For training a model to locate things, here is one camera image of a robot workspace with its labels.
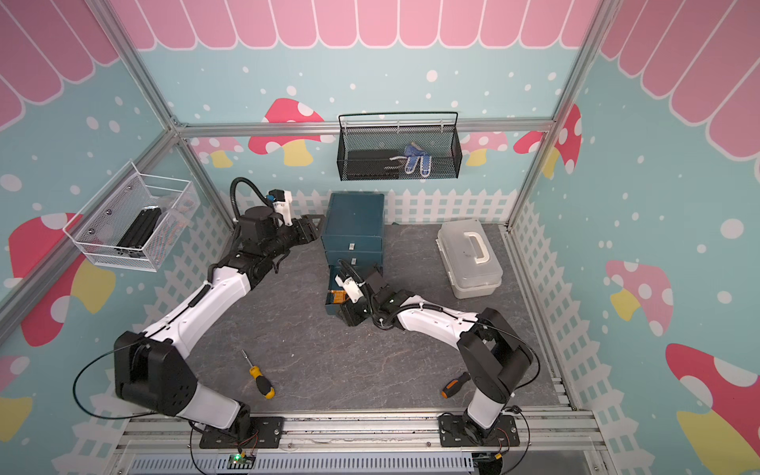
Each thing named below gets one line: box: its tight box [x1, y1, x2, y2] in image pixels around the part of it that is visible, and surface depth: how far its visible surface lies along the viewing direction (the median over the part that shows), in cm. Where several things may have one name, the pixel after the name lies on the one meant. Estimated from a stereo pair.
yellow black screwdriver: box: [241, 349, 277, 400], surface depth 83 cm
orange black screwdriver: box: [440, 372, 472, 399], surface depth 82 cm
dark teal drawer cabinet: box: [320, 192, 385, 291], surface depth 96 cm
